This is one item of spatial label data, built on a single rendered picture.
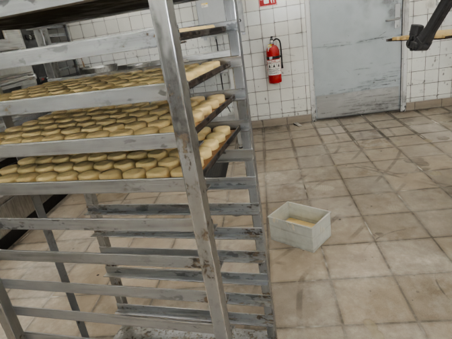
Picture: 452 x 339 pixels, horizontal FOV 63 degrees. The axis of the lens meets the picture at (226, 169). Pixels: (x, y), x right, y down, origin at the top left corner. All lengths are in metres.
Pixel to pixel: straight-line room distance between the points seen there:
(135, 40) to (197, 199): 0.30
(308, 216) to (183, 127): 1.76
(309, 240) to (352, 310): 0.49
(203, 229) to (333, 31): 4.09
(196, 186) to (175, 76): 0.20
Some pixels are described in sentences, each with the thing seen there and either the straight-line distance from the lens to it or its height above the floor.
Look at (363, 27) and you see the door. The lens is 4.73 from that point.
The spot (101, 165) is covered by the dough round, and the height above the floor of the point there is 0.97.
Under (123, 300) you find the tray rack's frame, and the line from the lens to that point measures 1.65.
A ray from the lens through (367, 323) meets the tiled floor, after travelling 1.79.
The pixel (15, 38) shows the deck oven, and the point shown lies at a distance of 3.41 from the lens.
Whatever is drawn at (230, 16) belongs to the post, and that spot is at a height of 1.26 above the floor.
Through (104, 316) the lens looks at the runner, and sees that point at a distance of 1.04.
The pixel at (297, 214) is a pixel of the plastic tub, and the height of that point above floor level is 0.09.
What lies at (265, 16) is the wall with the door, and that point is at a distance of 4.55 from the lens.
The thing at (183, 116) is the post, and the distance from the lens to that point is 0.64.
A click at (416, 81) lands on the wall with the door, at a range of 4.95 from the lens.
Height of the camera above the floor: 1.23
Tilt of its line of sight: 21 degrees down
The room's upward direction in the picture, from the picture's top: 9 degrees counter-clockwise
